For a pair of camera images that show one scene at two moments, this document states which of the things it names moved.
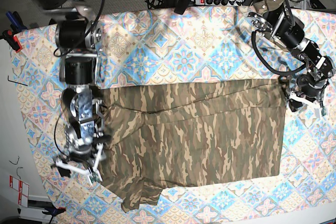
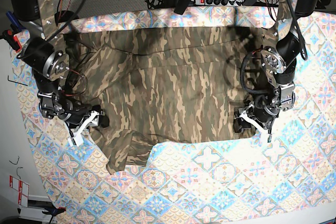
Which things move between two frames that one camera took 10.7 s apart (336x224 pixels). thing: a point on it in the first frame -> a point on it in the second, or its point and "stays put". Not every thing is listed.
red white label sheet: x=23 y=189 stays put
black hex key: x=16 y=83 stays put
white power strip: x=218 y=1 stays put
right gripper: x=311 y=88 -> x=264 y=114
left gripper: x=82 y=156 -> x=74 y=112
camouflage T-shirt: x=167 y=133 -> x=159 y=85
